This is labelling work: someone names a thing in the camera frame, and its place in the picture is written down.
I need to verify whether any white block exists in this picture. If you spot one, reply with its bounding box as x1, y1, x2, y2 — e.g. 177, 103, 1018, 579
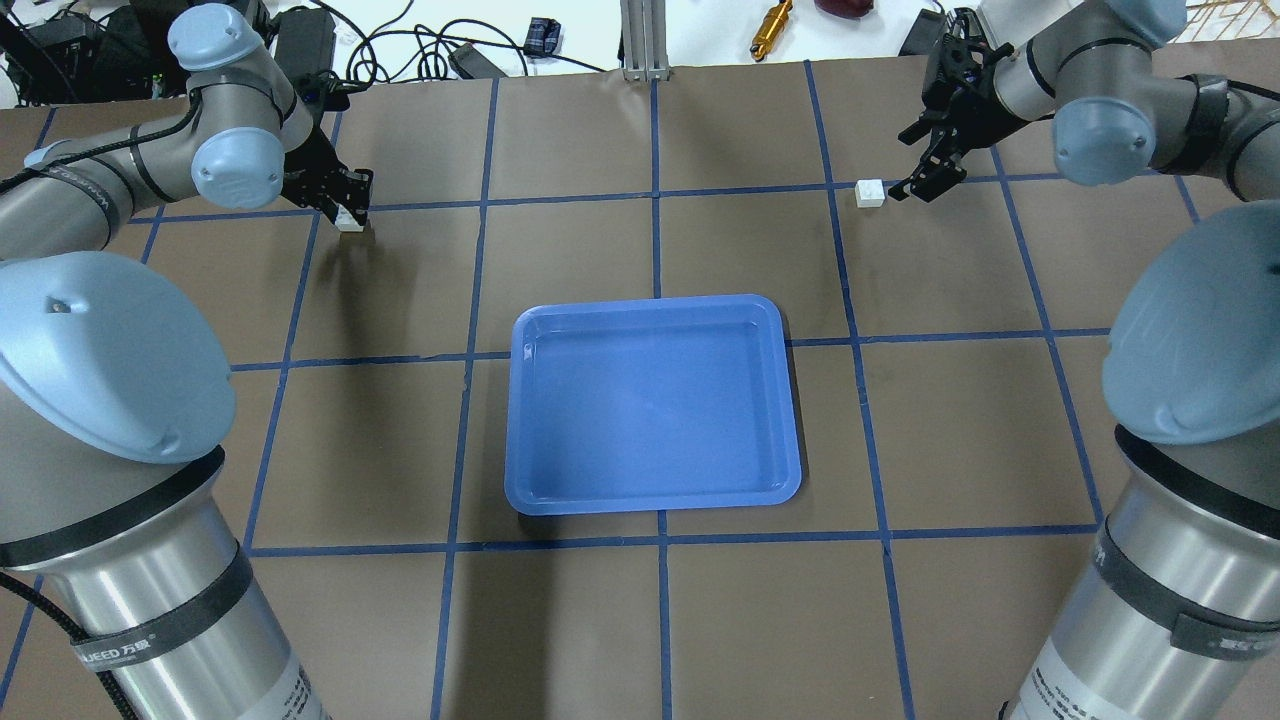
332, 208, 366, 233
854, 178, 887, 209

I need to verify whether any brass cylinder tool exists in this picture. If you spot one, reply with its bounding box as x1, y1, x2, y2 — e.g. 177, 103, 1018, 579
748, 0, 794, 63

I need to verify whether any black power adapter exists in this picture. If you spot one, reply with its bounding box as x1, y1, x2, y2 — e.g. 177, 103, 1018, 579
448, 44, 508, 79

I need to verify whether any black coiled cable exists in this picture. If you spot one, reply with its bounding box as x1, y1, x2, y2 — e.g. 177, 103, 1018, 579
346, 0, 605, 83

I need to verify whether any dark red object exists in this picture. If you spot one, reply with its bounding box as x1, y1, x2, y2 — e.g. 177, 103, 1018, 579
814, 0, 876, 20

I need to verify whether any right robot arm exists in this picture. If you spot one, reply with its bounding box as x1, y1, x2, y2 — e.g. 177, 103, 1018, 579
890, 1, 1279, 719

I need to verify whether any small black blue device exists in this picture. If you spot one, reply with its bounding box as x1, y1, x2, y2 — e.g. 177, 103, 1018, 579
524, 17, 562, 58

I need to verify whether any blue plastic tray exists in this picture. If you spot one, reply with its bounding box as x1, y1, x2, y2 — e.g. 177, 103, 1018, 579
504, 293, 803, 516

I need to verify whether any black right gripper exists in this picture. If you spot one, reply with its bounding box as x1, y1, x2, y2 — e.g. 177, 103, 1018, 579
888, 10, 1006, 202

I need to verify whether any black power brick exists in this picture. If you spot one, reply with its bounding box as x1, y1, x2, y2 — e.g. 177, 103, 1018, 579
273, 6, 337, 79

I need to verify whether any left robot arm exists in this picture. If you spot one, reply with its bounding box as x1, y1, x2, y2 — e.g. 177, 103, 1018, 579
1, 3, 372, 719

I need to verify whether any black box device right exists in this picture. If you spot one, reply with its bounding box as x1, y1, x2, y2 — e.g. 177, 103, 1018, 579
899, 9, 948, 56

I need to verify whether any aluminium frame post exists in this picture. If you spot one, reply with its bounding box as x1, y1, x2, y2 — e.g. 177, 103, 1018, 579
620, 0, 671, 82

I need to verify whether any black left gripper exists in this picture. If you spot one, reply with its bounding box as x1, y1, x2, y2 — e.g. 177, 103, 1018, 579
280, 126, 375, 225

